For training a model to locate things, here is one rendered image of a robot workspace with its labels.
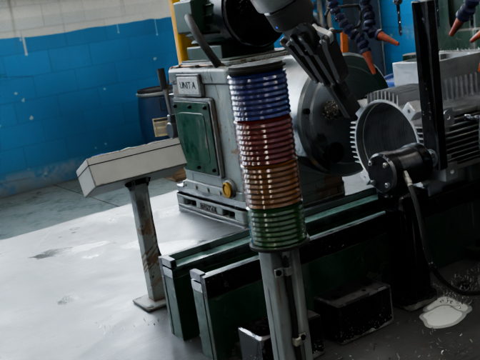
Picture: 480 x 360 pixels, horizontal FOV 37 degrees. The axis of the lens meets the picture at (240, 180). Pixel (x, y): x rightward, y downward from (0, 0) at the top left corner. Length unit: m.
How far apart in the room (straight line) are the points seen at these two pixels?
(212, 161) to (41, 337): 0.63
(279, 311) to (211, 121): 0.92
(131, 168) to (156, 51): 6.03
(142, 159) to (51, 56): 5.61
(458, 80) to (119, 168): 0.59
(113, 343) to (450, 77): 0.71
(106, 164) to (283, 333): 0.52
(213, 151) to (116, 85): 5.40
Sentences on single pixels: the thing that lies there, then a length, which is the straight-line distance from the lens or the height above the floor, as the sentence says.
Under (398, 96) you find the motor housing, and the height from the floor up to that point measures 1.10.
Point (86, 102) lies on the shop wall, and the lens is 6.91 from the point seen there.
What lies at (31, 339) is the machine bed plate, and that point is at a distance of 1.27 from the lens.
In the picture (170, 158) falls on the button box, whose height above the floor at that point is 1.05.
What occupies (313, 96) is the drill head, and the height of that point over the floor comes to 1.09.
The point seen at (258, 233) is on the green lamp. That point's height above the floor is 1.05.
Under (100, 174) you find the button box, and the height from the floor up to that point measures 1.05.
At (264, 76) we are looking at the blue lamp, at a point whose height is 1.21.
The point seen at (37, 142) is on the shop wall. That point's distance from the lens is 6.76.
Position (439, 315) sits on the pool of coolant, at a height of 0.80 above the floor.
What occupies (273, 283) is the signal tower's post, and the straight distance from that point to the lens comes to 0.76.
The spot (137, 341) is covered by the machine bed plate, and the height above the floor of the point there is 0.80.
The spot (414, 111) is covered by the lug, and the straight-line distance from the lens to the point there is 1.20.
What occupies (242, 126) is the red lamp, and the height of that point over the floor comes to 1.16.
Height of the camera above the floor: 1.27
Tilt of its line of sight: 13 degrees down
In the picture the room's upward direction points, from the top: 8 degrees counter-clockwise
